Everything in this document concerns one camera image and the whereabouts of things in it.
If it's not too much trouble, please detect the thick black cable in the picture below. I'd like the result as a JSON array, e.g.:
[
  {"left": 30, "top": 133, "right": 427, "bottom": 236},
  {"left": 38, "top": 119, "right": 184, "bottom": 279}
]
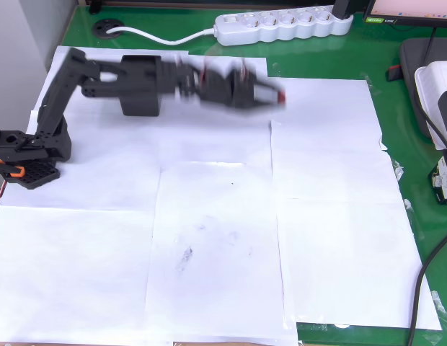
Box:
[{"left": 407, "top": 226, "right": 447, "bottom": 346}]

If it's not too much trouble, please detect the white power strip cable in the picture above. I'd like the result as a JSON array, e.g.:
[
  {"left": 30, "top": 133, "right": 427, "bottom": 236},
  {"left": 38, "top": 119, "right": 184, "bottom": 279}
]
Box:
[{"left": 105, "top": 25, "right": 219, "bottom": 46}]

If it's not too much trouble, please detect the black square container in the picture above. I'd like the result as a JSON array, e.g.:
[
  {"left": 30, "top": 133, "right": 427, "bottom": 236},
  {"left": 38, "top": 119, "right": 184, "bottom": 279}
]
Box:
[{"left": 115, "top": 54, "right": 169, "bottom": 117}]

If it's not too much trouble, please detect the white power strip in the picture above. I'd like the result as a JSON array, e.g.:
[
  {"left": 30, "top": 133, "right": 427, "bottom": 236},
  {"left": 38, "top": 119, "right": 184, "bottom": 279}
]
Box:
[{"left": 213, "top": 5, "right": 355, "bottom": 47}]

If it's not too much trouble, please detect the white paper sheet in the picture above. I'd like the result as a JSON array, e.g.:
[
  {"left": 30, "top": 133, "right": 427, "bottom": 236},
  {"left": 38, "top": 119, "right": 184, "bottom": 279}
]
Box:
[
  {"left": 275, "top": 197, "right": 443, "bottom": 331},
  {"left": 168, "top": 53, "right": 273, "bottom": 167},
  {"left": 143, "top": 161, "right": 299, "bottom": 344},
  {"left": 0, "top": 205, "right": 156, "bottom": 344},
  {"left": 265, "top": 76, "right": 403, "bottom": 203},
  {"left": 0, "top": 45, "right": 190, "bottom": 212}
]

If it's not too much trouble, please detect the black pegboard stand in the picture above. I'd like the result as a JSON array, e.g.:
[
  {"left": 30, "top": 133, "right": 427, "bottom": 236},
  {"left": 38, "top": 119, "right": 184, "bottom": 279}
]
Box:
[{"left": 79, "top": 0, "right": 336, "bottom": 14}]

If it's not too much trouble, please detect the black power plug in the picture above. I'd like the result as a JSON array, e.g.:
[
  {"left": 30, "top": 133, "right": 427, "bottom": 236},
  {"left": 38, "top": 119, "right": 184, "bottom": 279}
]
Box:
[{"left": 332, "top": 0, "right": 355, "bottom": 19}]

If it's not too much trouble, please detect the computer monitor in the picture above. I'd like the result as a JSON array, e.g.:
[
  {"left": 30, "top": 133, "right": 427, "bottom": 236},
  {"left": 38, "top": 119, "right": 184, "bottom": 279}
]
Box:
[{"left": 363, "top": 0, "right": 447, "bottom": 28}]

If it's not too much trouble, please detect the black desk cable grommet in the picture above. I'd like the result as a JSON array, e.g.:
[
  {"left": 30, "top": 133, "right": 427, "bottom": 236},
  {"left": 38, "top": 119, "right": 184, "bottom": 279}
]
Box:
[{"left": 93, "top": 19, "right": 125, "bottom": 39}]

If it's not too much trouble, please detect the grey pad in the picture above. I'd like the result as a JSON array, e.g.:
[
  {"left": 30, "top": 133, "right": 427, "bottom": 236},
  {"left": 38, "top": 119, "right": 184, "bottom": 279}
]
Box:
[{"left": 399, "top": 37, "right": 447, "bottom": 140}]

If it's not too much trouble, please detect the red white servo wire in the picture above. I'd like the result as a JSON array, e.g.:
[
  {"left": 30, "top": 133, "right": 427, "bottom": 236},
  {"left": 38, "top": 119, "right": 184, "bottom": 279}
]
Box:
[{"left": 201, "top": 57, "right": 252, "bottom": 86}]

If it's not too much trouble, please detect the orange black table clamp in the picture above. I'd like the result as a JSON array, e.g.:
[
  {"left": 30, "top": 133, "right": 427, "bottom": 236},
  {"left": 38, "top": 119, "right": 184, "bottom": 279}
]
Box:
[{"left": 0, "top": 160, "right": 27, "bottom": 180}]

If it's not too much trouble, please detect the thin black monitor cable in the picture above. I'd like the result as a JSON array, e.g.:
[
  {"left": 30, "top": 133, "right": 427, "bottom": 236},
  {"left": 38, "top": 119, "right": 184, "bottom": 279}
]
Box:
[{"left": 426, "top": 25, "right": 439, "bottom": 66}]

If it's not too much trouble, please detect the white plastic tray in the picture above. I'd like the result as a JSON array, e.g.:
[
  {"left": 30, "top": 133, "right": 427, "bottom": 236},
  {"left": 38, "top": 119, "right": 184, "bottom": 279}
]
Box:
[{"left": 414, "top": 61, "right": 447, "bottom": 151}]

